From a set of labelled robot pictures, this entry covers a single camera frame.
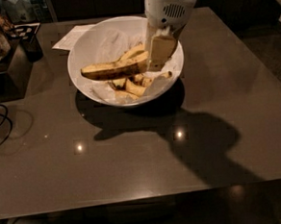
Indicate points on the banana pieces under bunch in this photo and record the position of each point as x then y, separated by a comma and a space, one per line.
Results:
135, 86

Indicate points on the large white bowl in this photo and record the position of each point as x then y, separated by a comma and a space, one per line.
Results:
84, 52

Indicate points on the black patterned cup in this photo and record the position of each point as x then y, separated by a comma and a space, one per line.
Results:
28, 36

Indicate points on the white paper sheet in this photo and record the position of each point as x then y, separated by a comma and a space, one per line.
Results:
69, 40

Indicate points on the dark box stand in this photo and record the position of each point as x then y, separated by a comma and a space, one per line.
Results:
15, 71

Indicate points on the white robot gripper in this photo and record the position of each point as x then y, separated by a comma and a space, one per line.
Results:
168, 10

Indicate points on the spotted yellow banana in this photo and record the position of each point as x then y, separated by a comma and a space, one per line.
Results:
104, 71

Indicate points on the rear curved yellow banana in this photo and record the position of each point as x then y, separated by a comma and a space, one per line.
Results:
134, 51

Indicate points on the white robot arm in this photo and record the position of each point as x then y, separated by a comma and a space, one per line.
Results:
165, 21

